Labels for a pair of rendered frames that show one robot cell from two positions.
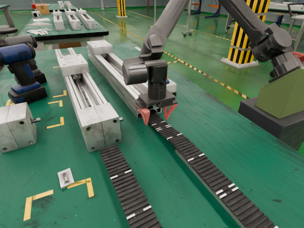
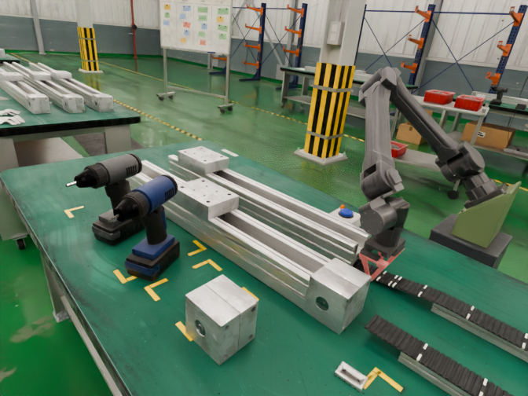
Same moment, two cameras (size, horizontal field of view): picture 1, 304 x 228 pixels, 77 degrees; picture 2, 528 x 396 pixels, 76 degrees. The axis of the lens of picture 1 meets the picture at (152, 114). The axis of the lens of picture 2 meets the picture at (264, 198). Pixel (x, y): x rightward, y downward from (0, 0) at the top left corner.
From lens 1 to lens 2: 55 cm
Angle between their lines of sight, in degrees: 21
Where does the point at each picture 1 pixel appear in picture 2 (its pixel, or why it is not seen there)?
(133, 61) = (378, 203)
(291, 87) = (500, 213)
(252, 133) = (479, 271)
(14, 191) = not seen: outside the picture
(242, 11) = (432, 126)
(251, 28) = (443, 146)
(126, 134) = not seen: hidden behind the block
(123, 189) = (443, 368)
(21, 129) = (249, 320)
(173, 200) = (481, 368)
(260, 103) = (460, 232)
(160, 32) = (389, 163)
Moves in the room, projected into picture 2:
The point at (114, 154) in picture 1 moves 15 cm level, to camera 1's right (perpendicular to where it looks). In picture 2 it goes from (389, 328) to (445, 313)
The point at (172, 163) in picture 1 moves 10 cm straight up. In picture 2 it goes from (441, 326) to (456, 290)
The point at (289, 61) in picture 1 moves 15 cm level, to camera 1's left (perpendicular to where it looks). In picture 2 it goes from (487, 183) to (451, 186)
